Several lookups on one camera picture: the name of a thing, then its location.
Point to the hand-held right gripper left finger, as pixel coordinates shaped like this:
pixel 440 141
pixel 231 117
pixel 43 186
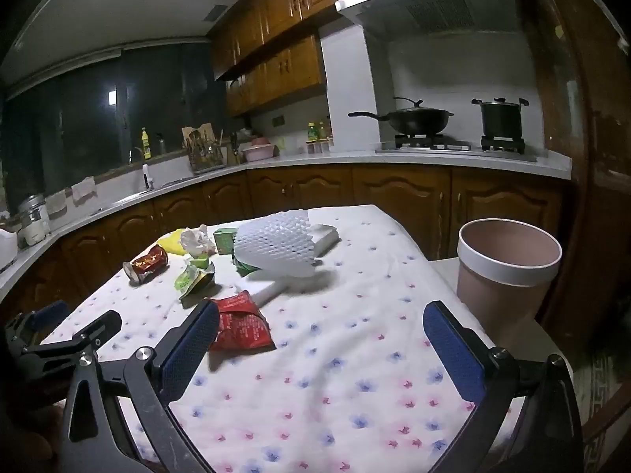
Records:
pixel 190 350

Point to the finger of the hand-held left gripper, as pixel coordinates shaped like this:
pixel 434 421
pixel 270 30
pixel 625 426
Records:
pixel 98 327
pixel 47 313

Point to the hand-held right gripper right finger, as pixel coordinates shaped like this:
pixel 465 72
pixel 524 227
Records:
pixel 453 350

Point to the red snack packet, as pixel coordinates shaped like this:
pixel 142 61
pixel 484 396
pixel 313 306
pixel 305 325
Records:
pixel 241 327

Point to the green drink pouch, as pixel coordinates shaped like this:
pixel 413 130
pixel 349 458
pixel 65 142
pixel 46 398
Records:
pixel 194 281

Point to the pink bin with white rim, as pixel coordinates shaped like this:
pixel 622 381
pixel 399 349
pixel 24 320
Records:
pixel 498 295

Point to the crushed green can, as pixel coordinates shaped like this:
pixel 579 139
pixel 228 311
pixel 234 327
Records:
pixel 244 267

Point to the white tissue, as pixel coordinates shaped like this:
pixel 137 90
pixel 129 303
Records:
pixel 194 239

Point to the white foam fruit net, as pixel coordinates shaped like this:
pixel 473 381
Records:
pixel 276 246

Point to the white foam board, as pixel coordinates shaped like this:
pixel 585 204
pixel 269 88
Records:
pixel 325 239

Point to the grey stool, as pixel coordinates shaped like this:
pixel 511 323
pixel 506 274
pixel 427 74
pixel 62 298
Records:
pixel 517 340

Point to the white rice cooker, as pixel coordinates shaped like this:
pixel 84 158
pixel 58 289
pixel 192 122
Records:
pixel 7 251

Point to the crushed red can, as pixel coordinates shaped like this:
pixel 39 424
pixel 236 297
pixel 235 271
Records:
pixel 148 262

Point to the glass jar with metal lid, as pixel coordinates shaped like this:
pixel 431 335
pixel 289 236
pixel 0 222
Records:
pixel 34 226

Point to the floral white tablecloth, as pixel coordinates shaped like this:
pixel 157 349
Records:
pixel 345 354

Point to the yellow sponge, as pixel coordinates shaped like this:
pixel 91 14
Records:
pixel 170 242

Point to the white dishcloth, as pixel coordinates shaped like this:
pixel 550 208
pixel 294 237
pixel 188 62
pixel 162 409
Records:
pixel 83 189
pixel 56 203

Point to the green drink carton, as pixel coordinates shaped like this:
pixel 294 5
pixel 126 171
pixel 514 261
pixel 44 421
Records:
pixel 223 240

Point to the white tap filter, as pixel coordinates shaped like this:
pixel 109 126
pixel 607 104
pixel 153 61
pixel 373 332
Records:
pixel 146 177

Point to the wooden lower cabinets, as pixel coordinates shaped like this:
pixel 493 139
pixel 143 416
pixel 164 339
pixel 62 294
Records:
pixel 394 192

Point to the wooden cabinets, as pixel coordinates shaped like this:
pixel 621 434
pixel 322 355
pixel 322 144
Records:
pixel 394 192
pixel 291 66

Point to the metal faucet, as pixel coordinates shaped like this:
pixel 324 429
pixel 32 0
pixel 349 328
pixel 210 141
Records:
pixel 134 152

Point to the yellow bottle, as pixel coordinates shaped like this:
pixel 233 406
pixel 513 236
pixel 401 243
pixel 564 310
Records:
pixel 146 145

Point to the dish rack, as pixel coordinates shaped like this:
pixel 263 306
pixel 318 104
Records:
pixel 204 157

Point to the gas stove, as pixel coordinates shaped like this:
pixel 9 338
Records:
pixel 443 147

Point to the dark window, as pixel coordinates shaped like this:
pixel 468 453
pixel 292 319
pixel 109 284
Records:
pixel 74 108

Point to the pink basin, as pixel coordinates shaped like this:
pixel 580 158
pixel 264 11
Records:
pixel 259 153

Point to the wooden cutting board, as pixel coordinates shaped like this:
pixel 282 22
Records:
pixel 194 133

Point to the black wok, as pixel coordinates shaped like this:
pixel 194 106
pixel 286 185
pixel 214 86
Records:
pixel 419 120

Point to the black cooking pot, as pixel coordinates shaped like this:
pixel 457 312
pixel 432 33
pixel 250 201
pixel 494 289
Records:
pixel 500 118

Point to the wooden door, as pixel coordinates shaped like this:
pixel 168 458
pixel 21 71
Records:
pixel 591 157

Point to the row of spice jars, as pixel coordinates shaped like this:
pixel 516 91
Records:
pixel 318 147

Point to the oil bottle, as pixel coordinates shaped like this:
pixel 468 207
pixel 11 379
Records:
pixel 312 132
pixel 322 130

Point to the wooden upper cabinets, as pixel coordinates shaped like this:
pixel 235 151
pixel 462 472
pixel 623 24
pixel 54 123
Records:
pixel 291 66

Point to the ceiling vent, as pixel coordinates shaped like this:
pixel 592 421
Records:
pixel 216 13

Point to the steel range hood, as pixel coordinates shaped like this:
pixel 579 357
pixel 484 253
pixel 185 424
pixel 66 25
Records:
pixel 434 5

